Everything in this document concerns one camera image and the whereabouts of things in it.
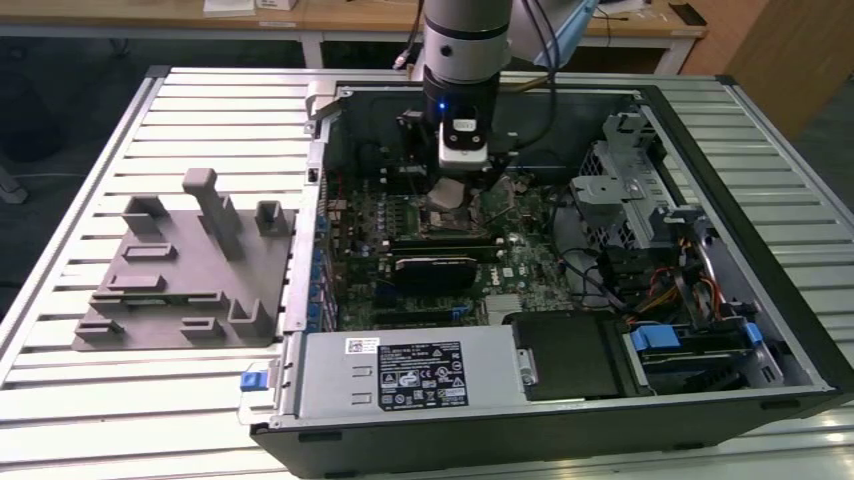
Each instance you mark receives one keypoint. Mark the silver chipset heatsink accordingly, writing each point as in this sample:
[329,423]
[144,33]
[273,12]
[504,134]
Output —
[503,304]

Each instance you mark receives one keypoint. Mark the wooden desk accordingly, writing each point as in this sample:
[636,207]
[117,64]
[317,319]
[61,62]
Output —
[333,15]

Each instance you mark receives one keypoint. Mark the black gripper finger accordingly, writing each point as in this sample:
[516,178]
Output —
[412,140]
[501,165]

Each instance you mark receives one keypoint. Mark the white paper box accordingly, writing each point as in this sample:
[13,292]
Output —
[226,6]

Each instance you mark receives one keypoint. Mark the small white box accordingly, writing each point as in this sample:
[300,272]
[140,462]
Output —
[276,4]

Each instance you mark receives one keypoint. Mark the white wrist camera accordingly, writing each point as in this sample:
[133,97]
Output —
[463,157]

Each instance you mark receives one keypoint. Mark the blue plastic tab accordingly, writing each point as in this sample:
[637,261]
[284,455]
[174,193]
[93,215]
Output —
[751,334]

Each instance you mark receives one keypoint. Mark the black graphics card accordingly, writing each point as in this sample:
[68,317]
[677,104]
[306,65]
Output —
[433,277]

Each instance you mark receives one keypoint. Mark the blue plastic latch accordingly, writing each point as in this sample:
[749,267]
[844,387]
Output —
[253,381]

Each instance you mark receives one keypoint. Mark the silver metal drive cage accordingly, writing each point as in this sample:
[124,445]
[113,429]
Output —
[600,192]

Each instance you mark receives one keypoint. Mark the grey curved metal bar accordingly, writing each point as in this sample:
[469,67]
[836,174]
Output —
[715,260]

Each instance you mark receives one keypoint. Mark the black PC case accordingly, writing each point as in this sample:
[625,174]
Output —
[467,445]

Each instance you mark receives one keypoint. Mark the black expansion slot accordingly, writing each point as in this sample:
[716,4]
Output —
[413,317]

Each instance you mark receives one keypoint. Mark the wooden cabinet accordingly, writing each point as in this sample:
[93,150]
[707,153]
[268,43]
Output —
[787,60]

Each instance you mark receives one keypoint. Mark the grey parts rack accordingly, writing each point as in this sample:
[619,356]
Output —
[200,280]

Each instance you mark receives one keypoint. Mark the silver CPU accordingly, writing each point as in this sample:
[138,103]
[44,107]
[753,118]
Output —
[448,195]

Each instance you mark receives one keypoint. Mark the green RAM stick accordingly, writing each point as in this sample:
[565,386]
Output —
[443,251]

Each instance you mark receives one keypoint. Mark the green motherboard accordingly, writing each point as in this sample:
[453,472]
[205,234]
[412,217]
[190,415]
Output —
[533,300]

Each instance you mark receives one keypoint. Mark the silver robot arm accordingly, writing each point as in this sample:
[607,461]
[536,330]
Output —
[467,40]

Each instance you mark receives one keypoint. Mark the silver power supply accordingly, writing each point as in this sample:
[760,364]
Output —
[320,380]

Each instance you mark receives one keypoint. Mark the silver disk bay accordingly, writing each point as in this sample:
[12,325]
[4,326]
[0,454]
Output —
[769,367]

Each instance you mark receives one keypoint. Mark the CPU socket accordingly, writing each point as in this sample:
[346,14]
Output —
[447,224]

